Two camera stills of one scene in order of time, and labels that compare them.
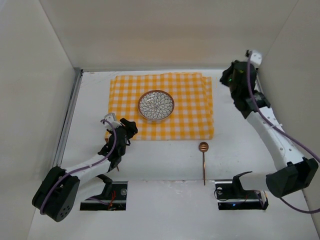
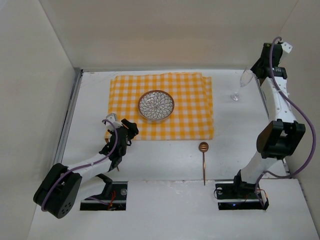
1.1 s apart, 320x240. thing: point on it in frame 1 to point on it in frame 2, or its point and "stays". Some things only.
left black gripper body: [127, 128] stays
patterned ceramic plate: [156, 105] stays
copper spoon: [203, 147] stays
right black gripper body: [230, 75] to [259, 66]
